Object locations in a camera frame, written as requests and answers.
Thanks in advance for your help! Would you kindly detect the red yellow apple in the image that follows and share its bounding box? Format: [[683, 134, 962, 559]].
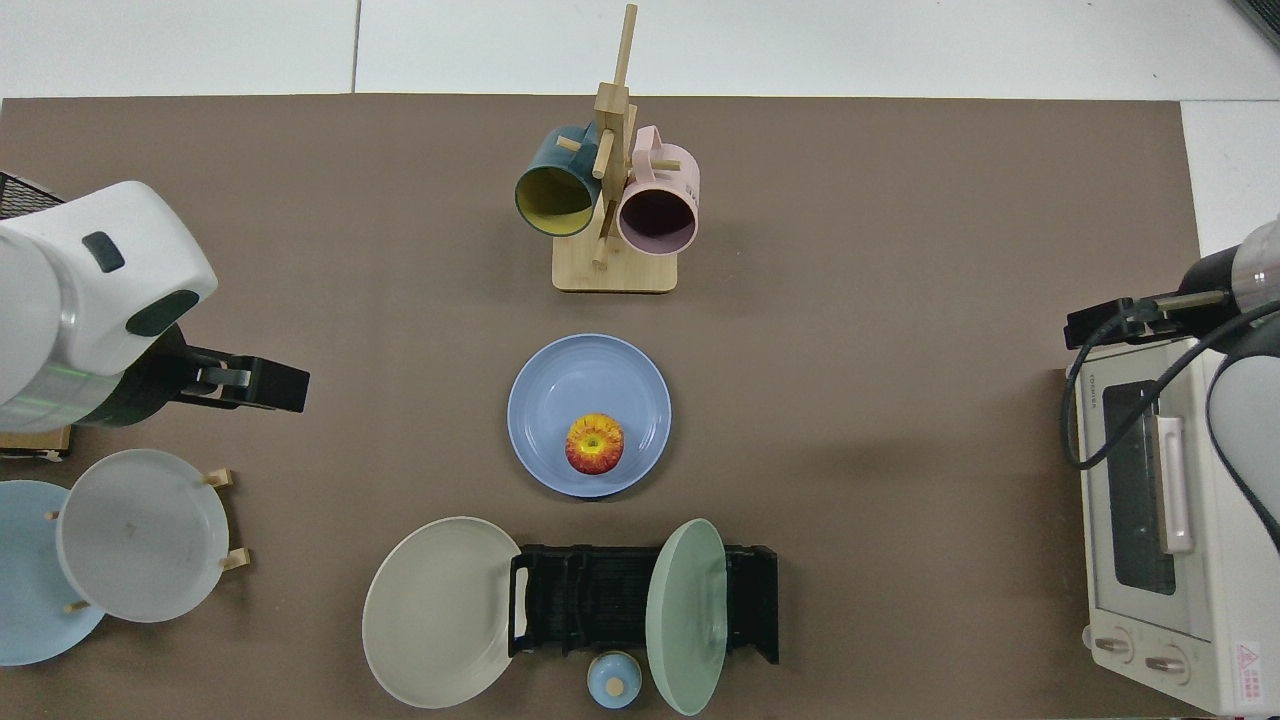
[[565, 412, 626, 477]]

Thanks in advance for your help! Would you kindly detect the grey plate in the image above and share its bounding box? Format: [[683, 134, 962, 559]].
[[56, 448, 231, 624]]

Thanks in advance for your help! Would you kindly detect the light blue plate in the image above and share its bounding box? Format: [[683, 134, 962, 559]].
[[0, 480, 107, 667]]

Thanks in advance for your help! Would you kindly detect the beige plate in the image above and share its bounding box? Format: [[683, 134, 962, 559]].
[[362, 516, 526, 710]]

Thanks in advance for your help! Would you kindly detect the black dish rack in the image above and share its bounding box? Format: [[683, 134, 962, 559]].
[[508, 543, 780, 666]]

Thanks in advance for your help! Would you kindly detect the pale green plate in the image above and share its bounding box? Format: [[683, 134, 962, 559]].
[[645, 517, 729, 717]]

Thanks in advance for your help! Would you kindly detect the dark corner object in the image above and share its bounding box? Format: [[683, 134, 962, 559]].
[[1235, 0, 1280, 51]]

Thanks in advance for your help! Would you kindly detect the brown table cloth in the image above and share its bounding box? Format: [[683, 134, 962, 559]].
[[0, 95, 1201, 720]]

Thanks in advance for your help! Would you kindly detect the pale toaster oven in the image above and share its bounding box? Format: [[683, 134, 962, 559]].
[[1072, 335, 1280, 717]]

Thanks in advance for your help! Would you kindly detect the dark teal mug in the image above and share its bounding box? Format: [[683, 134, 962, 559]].
[[514, 124, 604, 238]]

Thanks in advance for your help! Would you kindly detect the wooden cup stand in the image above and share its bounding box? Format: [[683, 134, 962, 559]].
[[552, 3, 680, 294]]

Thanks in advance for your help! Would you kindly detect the pink mug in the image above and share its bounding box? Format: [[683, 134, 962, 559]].
[[616, 125, 701, 255]]

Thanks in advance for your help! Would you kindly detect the small blue round thing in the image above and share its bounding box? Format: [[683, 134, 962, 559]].
[[586, 650, 643, 710]]

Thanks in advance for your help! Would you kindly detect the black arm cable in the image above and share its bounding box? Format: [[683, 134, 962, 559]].
[[1060, 288, 1280, 473]]

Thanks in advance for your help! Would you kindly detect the wire basket with wooden floor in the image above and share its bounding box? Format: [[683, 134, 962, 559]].
[[0, 170, 73, 463]]

